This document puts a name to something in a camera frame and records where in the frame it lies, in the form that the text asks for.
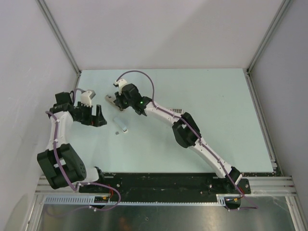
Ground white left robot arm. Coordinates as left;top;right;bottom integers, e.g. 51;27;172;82
37;90;107;193

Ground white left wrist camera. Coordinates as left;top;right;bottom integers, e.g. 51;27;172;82
80;90;96;107

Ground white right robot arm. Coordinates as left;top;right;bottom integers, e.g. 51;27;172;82
114;79;243;193

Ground grey slotted cable duct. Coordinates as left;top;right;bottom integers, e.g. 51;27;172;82
44;195;225;206

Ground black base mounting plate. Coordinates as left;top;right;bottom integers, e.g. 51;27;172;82
79;171;251;198

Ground red white staple box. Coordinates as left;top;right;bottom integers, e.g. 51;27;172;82
170;108;183;114

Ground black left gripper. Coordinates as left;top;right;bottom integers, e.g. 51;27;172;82
74;102;107;127

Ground aluminium frame rail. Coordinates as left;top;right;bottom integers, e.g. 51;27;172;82
240;176;295;194

